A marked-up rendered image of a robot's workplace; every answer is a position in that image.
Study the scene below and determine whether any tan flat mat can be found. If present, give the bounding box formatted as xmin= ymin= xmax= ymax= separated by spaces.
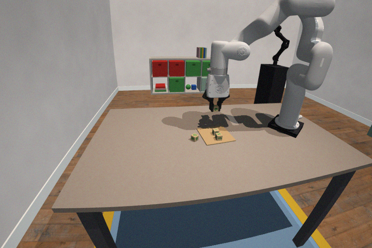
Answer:
xmin=197 ymin=125 xmax=236 ymax=146

